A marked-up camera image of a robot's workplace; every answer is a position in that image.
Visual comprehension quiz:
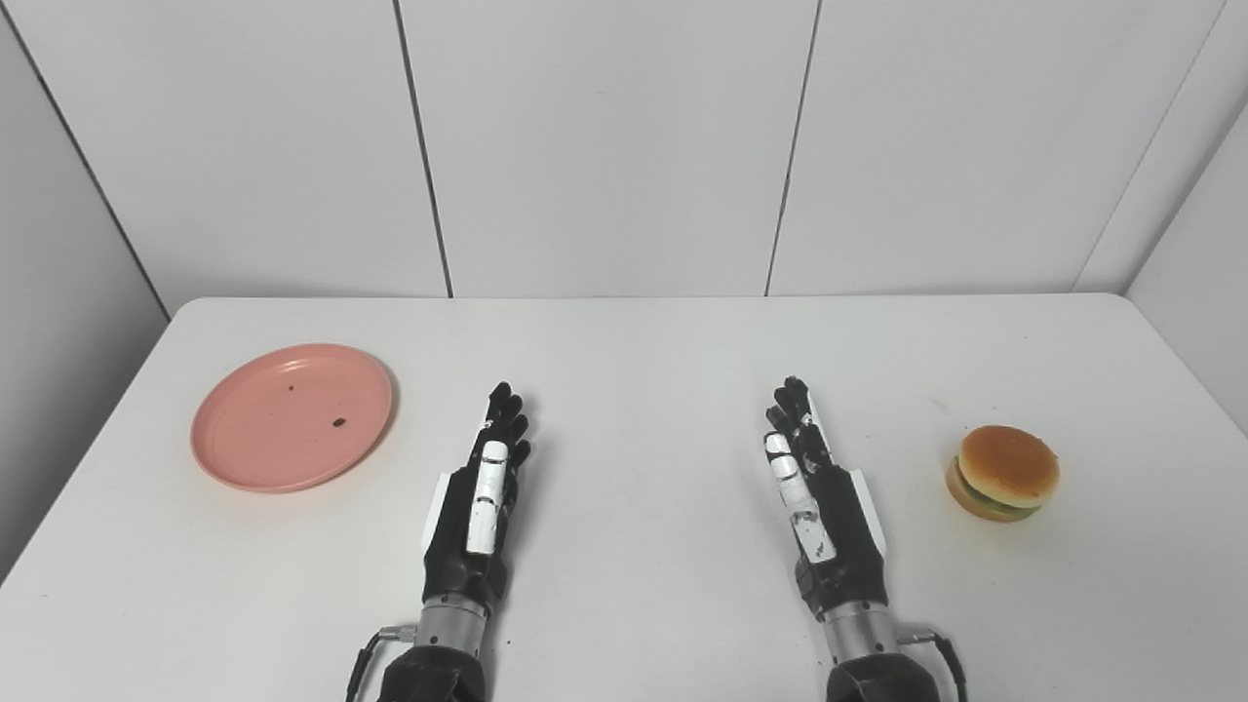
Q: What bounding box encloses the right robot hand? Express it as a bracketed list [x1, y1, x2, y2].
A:
[764, 375, 890, 617]

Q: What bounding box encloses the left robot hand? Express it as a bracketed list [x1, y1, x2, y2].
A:
[421, 381, 533, 609]

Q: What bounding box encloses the toy hamburger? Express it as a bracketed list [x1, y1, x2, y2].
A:
[945, 425, 1061, 524]

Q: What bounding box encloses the pink round plate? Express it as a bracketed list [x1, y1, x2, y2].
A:
[190, 342, 395, 494]

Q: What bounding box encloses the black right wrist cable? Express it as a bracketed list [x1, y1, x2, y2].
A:
[897, 626, 969, 702]

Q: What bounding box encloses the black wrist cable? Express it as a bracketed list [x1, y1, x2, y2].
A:
[897, 626, 969, 702]
[345, 625, 418, 702]

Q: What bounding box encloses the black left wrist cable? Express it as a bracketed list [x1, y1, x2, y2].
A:
[345, 625, 418, 702]

